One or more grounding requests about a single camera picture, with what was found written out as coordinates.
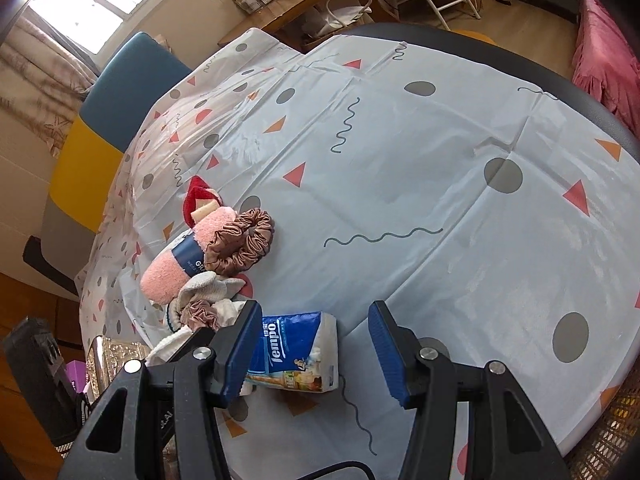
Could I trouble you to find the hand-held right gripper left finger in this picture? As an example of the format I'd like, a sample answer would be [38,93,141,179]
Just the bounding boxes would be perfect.
[60,300,263,480]

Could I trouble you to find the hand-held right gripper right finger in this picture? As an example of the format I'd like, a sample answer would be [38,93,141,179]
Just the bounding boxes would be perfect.
[367,300,571,480]

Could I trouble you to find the yellow stool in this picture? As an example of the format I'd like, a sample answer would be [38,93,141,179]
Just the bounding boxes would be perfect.
[452,30,496,46]

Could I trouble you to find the silver ornate box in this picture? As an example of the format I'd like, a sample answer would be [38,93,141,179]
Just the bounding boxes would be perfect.
[85,335,151,401]

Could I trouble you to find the white grey sock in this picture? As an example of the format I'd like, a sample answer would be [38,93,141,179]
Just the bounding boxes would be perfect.
[145,275,251,366]

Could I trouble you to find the wooden desk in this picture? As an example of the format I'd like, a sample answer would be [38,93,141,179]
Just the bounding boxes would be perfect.
[217,0,376,48]

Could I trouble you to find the wicker chair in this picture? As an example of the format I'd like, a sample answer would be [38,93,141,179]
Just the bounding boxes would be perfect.
[570,375,640,480]

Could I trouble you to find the black cable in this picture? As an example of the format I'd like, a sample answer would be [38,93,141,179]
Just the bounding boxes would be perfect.
[295,460,376,480]

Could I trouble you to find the beige patterned curtain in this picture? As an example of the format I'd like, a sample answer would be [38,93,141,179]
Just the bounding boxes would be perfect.
[0,15,98,156]

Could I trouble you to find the brown satin scrunchie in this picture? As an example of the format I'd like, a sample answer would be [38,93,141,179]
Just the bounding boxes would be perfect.
[204,207,276,277]

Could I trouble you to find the patterned plastic tablecloth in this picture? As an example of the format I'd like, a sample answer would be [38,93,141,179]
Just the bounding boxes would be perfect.
[75,27,640,480]

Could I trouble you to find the pink ruffled bedspread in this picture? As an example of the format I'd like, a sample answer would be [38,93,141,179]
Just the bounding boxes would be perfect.
[570,0,640,136]

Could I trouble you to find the window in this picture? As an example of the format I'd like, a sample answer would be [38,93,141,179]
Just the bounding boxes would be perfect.
[27,0,168,58]

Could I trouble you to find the blue white tissue pack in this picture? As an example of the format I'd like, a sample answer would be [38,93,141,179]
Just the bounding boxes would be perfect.
[242,310,341,396]

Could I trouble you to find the blue yellow grey sofa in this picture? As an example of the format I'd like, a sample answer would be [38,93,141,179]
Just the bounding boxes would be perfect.
[22,31,193,296]

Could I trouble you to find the pink fluffy towel roll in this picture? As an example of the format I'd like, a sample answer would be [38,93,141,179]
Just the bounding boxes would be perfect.
[140,205,238,306]

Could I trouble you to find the purple box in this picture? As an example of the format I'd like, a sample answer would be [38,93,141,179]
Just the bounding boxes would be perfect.
[65,360,88,396]

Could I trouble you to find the white baby chair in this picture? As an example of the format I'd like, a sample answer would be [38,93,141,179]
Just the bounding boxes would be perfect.
[320,0,373,28]

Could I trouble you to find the black case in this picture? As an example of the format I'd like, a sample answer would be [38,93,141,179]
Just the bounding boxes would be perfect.
[2,316,83,461]

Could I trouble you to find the small pink scrunchie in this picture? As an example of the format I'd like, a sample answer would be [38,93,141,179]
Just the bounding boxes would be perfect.
[180,299,221,331]

